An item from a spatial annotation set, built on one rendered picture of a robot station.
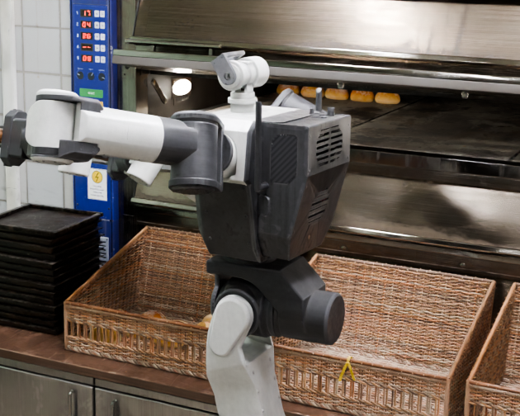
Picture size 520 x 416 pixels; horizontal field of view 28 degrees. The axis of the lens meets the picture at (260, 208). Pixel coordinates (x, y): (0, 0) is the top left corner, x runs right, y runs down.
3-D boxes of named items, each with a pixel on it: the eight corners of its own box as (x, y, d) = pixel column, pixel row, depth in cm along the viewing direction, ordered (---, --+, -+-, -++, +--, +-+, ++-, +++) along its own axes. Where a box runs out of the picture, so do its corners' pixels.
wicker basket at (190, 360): (145, 303, 349) (145, 224, 342) (300, 331, 326) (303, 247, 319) (60, 350, 306) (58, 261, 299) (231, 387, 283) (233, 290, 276)
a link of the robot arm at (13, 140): (-3, 106, 222) (37, 109, 215) (30, 111, 230) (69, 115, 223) (-10, 163, 222) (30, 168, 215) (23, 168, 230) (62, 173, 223)
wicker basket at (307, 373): (311, 336, 322) (314, 251, 315) (492, 370, 299) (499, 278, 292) (243, 393, 279) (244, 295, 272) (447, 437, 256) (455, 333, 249)
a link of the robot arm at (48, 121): (43, 164, 205) (9, 152, 186) (48, 113, 206) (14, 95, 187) (95, 167, 204) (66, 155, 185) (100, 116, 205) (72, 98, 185)
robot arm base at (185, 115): (186, 200, 210) (234, 196, 205) (150, 189, 199) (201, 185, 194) (187, 128, 213) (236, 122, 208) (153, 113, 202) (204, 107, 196)
